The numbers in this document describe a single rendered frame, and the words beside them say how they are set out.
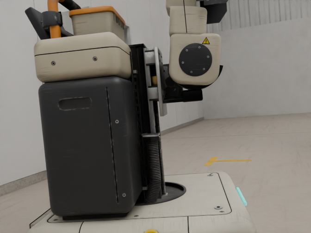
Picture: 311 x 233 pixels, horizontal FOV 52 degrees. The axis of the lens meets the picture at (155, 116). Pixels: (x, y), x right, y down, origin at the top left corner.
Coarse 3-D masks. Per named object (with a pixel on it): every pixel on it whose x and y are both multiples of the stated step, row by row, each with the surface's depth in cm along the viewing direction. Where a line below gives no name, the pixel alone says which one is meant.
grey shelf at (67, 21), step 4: (64, 12) 303; (68, 12) 302; (64, 16) 304; (68, 16) 302; (64, 20) 304; (68, 20) 303; (64, 24) 305; (68, 24) 303; (128, 24) 371; (64, 28) 305; (68, 28) 303; (72, 28) 302; (124, 28) 379; (128, 28) 374; (72, 32) 302; (124, 32) 380; (128, 32) 374; (124, 36) 380; (128, 36) 375; (124, 40) 380; (128, 40) 375; (128, 44) 375; (132, 44) 378
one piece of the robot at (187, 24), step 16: (176, 0) 104; (192, 0) 103; (176, 16) 100; (192, 16) 99; (176, 32) 100; (192, 32) 99; (176, 48) 100; (192, 48) 99; (208, 48) 99; (176, 64) 100; (192, 64) 100; (208, 64) 99; (176, 80) 101; (192, 80) 100; (208, 80) 100
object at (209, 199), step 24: (168, 192) 116; (192, 192) 110; (216, 192) 108; (240, 192) 113; (48, 216) 99; (144, 216) 91; (168, 216) 89; (192, 216) 88; (216, 216) 86; (240, 216) 85
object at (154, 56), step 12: (156, 48) 104; (156, 60) 104; (156, 72) 104; (168, 72) 125; (156, 84) 111; (180, 84) 105; (156, 96) 107; (168, 96) 125; (180, 96) 125; (192, 96) 105
